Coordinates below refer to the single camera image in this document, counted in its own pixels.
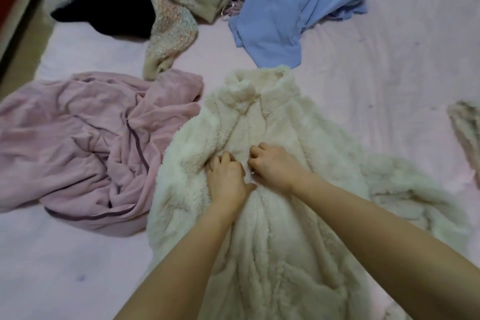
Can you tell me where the wooden bed frame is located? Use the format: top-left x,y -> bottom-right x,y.
0,0 -> 57,95

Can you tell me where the person's left forearm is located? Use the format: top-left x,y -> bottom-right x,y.
112,206 -> 241,320

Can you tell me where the black garment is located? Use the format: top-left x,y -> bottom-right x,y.
50,0 -> 155,40

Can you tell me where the white fluffy fleece jacket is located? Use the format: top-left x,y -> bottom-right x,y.
147,65 -> 472,320

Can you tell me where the light blue garment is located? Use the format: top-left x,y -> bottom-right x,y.
228,0 -> 376,69

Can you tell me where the mauve pink garment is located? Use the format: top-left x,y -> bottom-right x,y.
0,69 -> 205,238

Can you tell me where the person's right hand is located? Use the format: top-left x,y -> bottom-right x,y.
247,142 -> 314,197

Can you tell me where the small purple garment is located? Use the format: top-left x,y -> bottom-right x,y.
220,0 -> 248,21

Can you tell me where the person's left hand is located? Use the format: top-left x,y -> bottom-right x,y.
205,151 -> 258,216

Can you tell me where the pink bed sheet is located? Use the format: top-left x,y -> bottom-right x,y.
0,0 -> 480,320

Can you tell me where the person's right forearm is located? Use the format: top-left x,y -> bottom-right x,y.
290,173 -> 480,320

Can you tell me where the cream fluffy garment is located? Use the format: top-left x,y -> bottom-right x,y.
447,100 -> 480,189

